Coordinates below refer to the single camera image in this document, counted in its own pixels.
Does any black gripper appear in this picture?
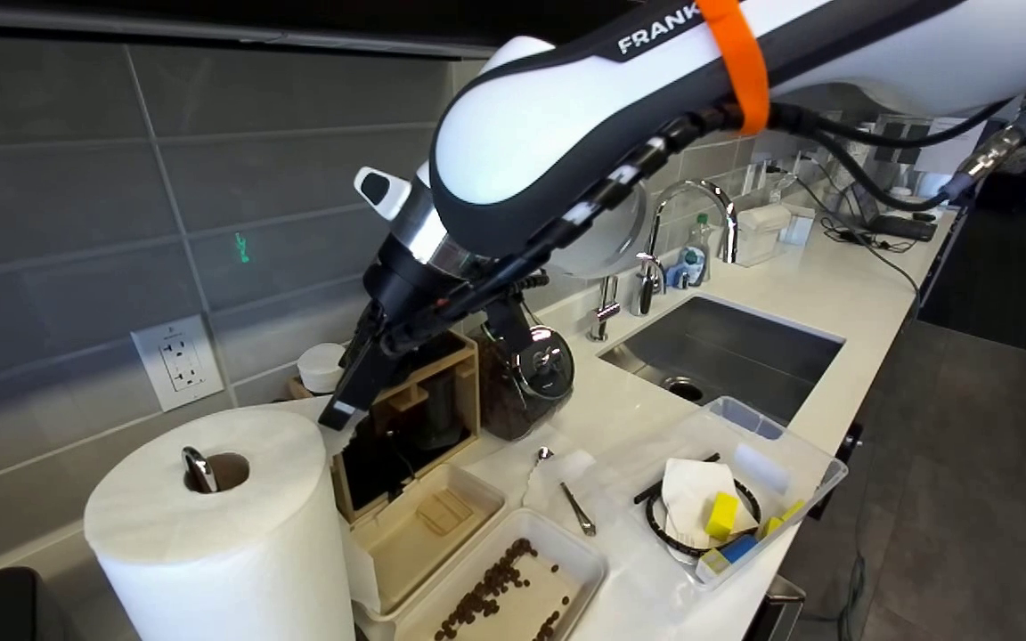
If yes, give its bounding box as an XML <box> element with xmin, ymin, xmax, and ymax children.
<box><xmin>316</xmin><ymin>235</ymin><xmax>470</xmax><ymax>431</ymax></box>

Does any white paper towel roll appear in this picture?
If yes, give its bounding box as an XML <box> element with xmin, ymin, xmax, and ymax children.
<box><xmin>82</xmin><ymin>408</ymin><xmax>351</xmax><ymax>641</ymax></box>

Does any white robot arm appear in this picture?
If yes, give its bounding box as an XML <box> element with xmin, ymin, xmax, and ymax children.
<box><xmin>319</xmin><ymin>0</ymin><xmax>1026</xmax><ymax>431</ymax></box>

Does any metal paper towel holder rod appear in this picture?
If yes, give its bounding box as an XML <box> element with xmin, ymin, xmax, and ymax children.
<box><xmin>183</xmin><ymin>446</ymin><xmax>218</xmax><ymax>494</ymax></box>

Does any black rimmed bowl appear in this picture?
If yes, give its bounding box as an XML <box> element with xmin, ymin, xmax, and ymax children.
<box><xmin>636</xmin><ymin>478</ymin><xmax>763</xmax><ymax>557</ymax></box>

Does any white paper towel in bowl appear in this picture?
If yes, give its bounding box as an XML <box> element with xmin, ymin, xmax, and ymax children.
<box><xmin>659</xmin><ymin>461</ymin><xmax>760</xmax><ymax>548</ymax></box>

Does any white lidded jar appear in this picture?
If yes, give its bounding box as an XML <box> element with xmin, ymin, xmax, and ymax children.
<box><xmin>297</xmin><ymin>343</ymin><xmax>342</xmax><ymax>393</ymax></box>

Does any wooden coffee station box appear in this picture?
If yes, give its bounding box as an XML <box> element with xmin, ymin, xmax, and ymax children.
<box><xmin>333</xmin><ymin>332</ymin><xmax>479</xmax><ymax>517</ymax></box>

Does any glass coffee bean jar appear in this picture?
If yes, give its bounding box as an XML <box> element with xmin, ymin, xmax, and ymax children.
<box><xmin>479</xmin><ymin>296</ymin><xmax>572</xmax><ymax>443</ymax></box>

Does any cream plastic divided tray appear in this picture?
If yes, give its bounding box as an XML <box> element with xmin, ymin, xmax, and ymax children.
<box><xmin>344</xmin><ymin>466</ymin><xmax>504</xmax><ymax>617</ymax></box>

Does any metal spoon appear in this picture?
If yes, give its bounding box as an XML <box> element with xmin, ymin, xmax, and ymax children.
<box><xmin>517</xmin><ymin>446</ymin><xmax>554</xmax><ymax>508</ymax></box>

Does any small chrome water tap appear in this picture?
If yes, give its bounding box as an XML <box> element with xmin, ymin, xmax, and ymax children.
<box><xmin>587</xmin><ymin>252</ymin><xmax>661</xmax><ymax>343</ymax></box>

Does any clear tray with coffee beans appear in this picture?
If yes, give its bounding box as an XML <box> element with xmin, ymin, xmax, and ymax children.
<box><xmin>359</xmin><ymin>508</ymin><xmax>608</xmax><ymax>641</ymax></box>

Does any metal scoop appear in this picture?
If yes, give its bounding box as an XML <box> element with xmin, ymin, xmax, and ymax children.
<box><xmin>560</xmin><ymin>481</ymin><xmax>598</xmax><ymax>539</ymax></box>

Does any blue dish soap bottle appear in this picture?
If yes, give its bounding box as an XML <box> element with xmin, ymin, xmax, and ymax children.
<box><xmin>666</xmin><ymin>216</ymin><xmax>711</xmax><ymax>290</ymax></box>

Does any stainless steel sink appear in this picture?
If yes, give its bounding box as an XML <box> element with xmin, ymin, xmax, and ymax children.
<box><xmin>603</xmin><ymin>301</ymin><xmax>840</xmax><ymax>424</ymax></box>

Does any tall chrome kitchen faucet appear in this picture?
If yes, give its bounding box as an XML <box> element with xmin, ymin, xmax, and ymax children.
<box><xmin>655</xmin><ymin>180</ymin><xmax>736</xmax><ymax>290</ymax></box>

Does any blue and yellow sponge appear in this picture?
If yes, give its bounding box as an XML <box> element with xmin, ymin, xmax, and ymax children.
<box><xmin>700</xmin><ymin>504</ymin><xmax>800</xmax><ymax>575</ymax></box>

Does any white plastic container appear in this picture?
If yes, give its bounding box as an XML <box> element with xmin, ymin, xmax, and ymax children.
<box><xmin>736</xmin><ymin>201</ymin><xmax>815</xmax><ymax>269</ymax></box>

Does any white wall power outlet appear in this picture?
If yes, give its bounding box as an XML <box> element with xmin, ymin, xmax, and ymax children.
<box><xmin>133</xmin><ymin>316</ymin><xmax>225</xmax><ymax>411</ymax></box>

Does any orange strap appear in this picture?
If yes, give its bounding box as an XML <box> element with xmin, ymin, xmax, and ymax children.
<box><xmin>696</xmin><ymin>0</ymin><xmax>772</xmax><ymax>137</ymax></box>

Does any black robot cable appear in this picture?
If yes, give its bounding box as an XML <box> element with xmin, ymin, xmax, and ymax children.
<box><xmin>393</xmin><ymin>69</ymin><xmax>1026</xmax><ymax>361</ymax></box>

